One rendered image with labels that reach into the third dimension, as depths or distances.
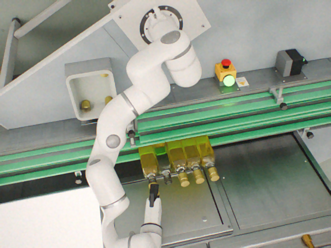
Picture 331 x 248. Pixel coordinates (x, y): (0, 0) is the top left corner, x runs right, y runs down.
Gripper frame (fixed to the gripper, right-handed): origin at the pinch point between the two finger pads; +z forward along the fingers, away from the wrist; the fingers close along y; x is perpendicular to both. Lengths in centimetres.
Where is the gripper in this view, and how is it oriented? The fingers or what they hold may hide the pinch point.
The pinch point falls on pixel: (154, 192)
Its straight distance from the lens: 138.9
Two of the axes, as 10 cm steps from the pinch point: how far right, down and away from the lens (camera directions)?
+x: -10.0, 0.0, 0.7
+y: -0.5, -7.1, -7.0
